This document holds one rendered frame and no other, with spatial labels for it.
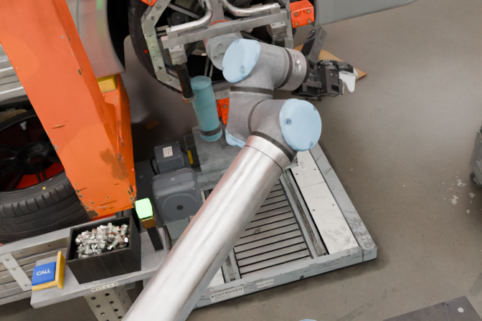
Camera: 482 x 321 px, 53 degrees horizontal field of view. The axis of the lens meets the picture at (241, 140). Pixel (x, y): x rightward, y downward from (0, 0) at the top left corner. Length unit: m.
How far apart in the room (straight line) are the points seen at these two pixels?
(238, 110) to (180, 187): 0.95
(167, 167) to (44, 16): 0.90
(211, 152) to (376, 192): 0.78
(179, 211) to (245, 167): 1.13
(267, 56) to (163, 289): 0.49
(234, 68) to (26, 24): 0.58
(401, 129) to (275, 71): 1.73
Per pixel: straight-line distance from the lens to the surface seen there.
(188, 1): 1.98
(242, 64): 0.96
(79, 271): 1.60
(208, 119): 1.85
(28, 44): 1.36
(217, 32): 1.61
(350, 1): 2.05
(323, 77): 1.11
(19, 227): 2.04
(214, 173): 2.28
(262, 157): 0.83
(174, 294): 0.80
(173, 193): 1.88
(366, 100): 2.87
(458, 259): 2.13
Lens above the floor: 1.67
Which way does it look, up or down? 39 degrees down
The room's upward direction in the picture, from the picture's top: 11 degrees counter-clockwise
